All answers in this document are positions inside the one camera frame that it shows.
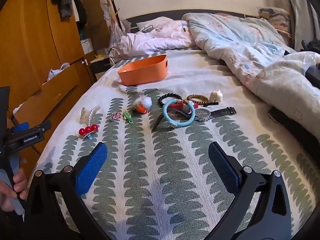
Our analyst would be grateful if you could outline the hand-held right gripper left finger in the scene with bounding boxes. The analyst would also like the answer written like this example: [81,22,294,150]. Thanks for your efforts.
[24,142,113,240]

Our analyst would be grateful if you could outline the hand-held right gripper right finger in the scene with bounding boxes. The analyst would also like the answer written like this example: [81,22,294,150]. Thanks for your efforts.
[197,141,293,240]

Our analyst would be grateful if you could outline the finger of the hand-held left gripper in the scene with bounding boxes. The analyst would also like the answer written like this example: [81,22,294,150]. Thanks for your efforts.
[7,121,52,150]

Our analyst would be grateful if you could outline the red ball hair clip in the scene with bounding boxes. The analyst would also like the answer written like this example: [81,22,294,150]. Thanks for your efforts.
[78,124,98,140]

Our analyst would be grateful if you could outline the pearl hair clip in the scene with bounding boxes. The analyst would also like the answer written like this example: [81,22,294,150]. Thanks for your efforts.
[80,105,100,125]

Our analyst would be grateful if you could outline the black strap wristwatch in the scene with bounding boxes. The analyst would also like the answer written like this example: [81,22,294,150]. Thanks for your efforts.
[152,107,237,132]

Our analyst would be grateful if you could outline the white shell hair clip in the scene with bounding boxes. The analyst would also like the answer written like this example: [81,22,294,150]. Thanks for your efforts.
[203,90,223,107]

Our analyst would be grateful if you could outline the teal ring bracelet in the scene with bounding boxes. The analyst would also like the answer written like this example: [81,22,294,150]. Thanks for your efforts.
[162,99,195,128]

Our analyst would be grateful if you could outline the orange plastic basket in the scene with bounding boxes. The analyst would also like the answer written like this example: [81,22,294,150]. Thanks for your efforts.
[117,54,168,86]

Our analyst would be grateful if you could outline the person's left hand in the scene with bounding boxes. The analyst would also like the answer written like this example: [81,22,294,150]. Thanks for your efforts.
[0,168,29,212]

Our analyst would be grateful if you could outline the white plastic bag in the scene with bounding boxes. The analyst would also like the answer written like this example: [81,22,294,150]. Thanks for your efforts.
[47,63,70,82]

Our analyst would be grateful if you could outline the wooden wardrobe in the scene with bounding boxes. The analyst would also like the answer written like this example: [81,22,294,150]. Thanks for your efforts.
[0,0,113,160]

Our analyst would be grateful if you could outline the red santa hair clip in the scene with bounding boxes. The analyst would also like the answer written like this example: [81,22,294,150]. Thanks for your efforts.
[167,102,191,114]

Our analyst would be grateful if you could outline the white orange pom-pom hair clip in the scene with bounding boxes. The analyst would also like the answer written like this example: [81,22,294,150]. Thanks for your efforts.
[132,96,153,114]

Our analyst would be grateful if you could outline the dark nightstand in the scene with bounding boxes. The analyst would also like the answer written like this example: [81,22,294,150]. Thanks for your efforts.
[89,54,112,80]

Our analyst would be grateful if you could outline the white paper box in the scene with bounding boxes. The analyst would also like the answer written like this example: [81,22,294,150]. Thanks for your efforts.
[81,39,93,54]

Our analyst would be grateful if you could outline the pastel printed quilt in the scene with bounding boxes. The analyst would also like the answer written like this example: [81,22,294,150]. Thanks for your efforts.
[182,12,320,140]

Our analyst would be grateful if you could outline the black bag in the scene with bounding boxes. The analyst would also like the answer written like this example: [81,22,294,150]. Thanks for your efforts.
[305,65,320,90]

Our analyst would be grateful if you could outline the black hanging garment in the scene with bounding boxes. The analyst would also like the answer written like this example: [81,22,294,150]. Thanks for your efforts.
[72,0,87,28]

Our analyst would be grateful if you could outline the clear plastic bag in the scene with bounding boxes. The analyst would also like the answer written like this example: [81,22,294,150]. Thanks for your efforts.
[100,0,125,54]

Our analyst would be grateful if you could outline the pink blanket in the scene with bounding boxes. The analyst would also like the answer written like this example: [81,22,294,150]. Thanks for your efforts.
[109,17,198,64]

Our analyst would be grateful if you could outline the dark clothing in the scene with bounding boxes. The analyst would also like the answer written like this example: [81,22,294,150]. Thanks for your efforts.
[301,39,320,53]

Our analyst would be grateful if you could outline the brown belt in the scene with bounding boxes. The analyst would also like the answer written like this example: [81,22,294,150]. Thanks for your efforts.
[106,0,123,30]

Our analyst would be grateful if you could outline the printed pillow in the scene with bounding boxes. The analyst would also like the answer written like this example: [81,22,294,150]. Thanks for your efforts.
[257,6,292,34]

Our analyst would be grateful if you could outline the white pillow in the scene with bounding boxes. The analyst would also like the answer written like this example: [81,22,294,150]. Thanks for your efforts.
[136,17,175,33]

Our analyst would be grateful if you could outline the dark headboard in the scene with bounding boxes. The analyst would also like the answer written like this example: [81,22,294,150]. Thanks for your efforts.
[125,9,260,34]

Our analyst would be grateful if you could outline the grey curtain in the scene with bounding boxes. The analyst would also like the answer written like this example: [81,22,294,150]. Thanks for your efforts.
[282,0,320,53]

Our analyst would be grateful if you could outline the wooden bead bracelet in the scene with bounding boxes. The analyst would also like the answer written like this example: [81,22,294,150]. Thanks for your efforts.
[186,94,209,105]

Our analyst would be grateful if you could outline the black bead bracelet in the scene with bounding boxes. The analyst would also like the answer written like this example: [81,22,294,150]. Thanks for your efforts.
[158,93,183,107]

